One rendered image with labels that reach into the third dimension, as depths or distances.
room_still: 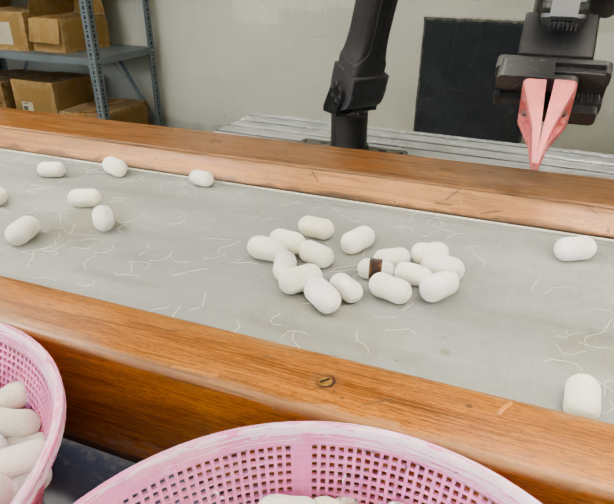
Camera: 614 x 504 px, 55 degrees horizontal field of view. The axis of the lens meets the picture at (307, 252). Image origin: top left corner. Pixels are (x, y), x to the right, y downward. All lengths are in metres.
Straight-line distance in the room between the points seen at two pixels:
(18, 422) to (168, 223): 0.29
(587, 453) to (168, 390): 0.24
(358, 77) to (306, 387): 0.67
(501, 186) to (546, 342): 0.25
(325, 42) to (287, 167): 2.07
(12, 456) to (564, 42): 0.55
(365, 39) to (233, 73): 2.10
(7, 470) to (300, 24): 2.55
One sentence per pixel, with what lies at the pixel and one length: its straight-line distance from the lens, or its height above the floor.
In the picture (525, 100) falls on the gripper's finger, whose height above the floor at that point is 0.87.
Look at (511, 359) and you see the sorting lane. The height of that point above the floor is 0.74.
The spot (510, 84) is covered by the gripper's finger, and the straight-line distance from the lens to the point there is 0.62.
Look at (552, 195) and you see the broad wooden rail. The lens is 0.66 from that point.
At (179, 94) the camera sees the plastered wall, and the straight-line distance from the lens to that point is 3.20.
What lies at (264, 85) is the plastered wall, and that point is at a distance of 2.92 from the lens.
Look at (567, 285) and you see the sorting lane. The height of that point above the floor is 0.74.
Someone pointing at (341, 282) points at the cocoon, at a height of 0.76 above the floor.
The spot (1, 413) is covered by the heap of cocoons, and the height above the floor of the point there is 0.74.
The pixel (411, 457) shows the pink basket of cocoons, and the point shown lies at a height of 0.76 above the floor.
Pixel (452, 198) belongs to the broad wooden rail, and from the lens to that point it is 0.65.
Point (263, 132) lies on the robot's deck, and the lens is 1.19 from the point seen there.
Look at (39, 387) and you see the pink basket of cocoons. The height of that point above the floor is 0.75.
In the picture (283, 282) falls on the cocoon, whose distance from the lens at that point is 0.47.
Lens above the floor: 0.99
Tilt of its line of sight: 27 degrees down
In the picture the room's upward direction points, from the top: straight up
